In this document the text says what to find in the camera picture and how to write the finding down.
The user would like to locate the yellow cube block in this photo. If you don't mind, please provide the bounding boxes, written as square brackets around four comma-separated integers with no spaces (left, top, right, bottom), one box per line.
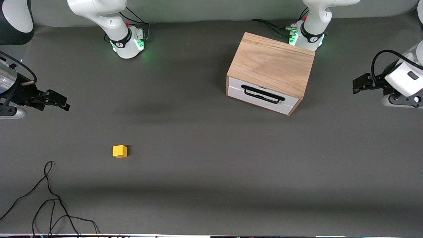
[112,145,128,158]

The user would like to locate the black metal drawer handle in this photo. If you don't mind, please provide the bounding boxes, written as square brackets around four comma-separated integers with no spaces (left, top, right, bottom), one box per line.
[241,85,285,104]

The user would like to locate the white-fronted wooden drawer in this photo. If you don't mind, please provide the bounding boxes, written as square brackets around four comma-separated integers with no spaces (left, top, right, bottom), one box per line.
[228,77,299,115]

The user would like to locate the wooden drawer cabinet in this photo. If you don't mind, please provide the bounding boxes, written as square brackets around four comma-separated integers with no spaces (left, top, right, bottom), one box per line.
[226,32,316,116]

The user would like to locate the thin black loose cable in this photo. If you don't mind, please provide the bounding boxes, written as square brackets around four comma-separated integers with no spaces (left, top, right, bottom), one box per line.
[0,161,101,237]

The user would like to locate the black left base cables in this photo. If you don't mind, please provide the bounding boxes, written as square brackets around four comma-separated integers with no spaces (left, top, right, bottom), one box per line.
[250,8,309,38]

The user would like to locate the black base cables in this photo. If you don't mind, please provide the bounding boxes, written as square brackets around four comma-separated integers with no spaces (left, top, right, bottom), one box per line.
[250,8,309,38]
[118,7,151,43]

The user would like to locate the black right base cables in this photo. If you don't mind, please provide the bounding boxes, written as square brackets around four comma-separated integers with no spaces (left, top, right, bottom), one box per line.
[118,7,151,43]

